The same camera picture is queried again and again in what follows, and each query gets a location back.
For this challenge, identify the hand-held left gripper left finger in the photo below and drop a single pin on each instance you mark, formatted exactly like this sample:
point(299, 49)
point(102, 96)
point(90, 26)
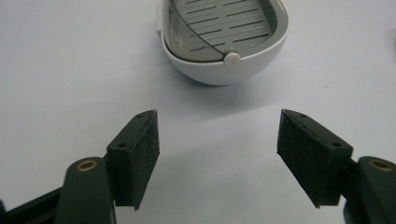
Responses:
point(141, 155)

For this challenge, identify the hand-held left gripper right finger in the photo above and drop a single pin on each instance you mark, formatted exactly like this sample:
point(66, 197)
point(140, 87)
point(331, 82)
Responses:
point(308, 155)

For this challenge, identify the grey slotted strainer insert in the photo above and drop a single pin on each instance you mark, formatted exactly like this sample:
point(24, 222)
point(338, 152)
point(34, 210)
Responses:
point(224, 29)

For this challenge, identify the white drain bowl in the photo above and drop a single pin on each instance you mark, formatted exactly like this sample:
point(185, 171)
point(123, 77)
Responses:
point(218, 72)

